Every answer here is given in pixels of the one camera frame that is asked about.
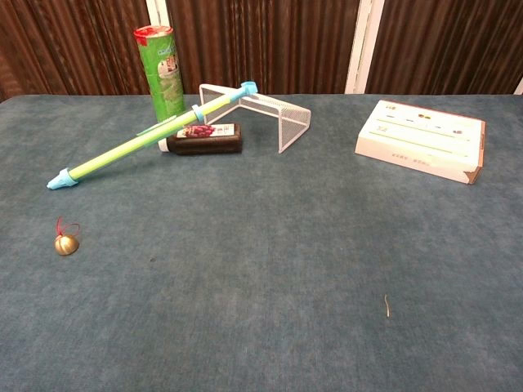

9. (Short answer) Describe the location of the small golden bell red string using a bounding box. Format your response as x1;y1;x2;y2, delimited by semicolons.
53;216;82;257

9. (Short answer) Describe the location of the blue felt table mat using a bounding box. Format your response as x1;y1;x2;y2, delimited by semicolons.
0;94;523;392

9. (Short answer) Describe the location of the small dark snack box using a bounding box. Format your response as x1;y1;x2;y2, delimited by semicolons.
157;122;244;156

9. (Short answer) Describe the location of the long white-blue toy stick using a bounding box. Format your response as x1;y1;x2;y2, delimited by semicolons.
46;80;259;191

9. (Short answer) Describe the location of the brown pleated screen panel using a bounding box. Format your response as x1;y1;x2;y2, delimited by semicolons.
0;0;153;103
165;0;361;96
365;0;523;96

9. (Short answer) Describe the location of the green chip can red lid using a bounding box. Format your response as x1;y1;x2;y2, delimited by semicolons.
133;24;187;123

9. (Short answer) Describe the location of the white flat cardboard box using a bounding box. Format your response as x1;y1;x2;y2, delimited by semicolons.
354;99;487;185

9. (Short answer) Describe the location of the white wire mesh rack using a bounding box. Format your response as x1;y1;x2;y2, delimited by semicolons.
198;82;312;155

